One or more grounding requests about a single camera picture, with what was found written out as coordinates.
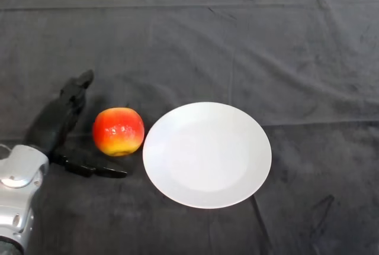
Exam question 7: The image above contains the red yellow apple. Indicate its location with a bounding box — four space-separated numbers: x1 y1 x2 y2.
92 106 145 157

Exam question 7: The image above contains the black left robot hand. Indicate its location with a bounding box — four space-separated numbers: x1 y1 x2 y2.
24 69 128 179

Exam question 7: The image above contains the white round plate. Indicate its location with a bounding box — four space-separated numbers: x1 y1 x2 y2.
142 102 272 209

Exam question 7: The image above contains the black cloth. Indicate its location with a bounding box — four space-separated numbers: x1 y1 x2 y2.
0 0 379 255

